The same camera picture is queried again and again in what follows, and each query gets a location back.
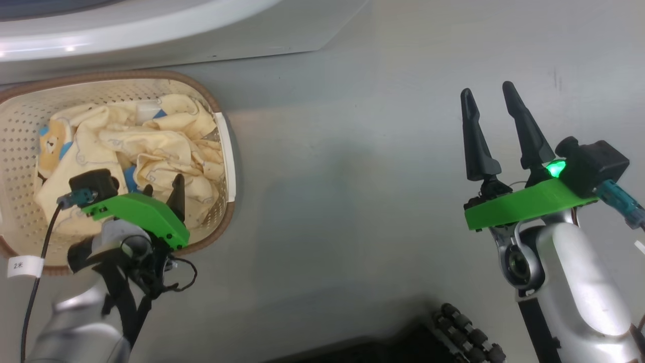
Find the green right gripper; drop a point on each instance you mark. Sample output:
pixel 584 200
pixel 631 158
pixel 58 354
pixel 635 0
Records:
pixel 524 204

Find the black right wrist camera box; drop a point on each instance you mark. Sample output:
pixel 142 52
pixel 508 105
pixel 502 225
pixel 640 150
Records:
pixel 594 164

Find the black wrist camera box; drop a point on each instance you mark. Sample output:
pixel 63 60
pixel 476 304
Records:
pixel 95 182
pixel 594 164

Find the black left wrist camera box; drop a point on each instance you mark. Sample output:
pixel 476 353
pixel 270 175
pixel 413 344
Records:
pixel 95 182

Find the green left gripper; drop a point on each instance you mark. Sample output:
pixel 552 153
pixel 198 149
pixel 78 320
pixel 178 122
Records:
pixel 141 212

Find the white front-load washing machine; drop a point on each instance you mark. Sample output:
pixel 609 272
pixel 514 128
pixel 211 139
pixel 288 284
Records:
pixel 201 30

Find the cream perforated laundry basket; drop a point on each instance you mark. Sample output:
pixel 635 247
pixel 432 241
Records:
pixel 20 151

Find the black robot base with rollers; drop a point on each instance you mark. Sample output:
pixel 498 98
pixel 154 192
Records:
pixel 463 333

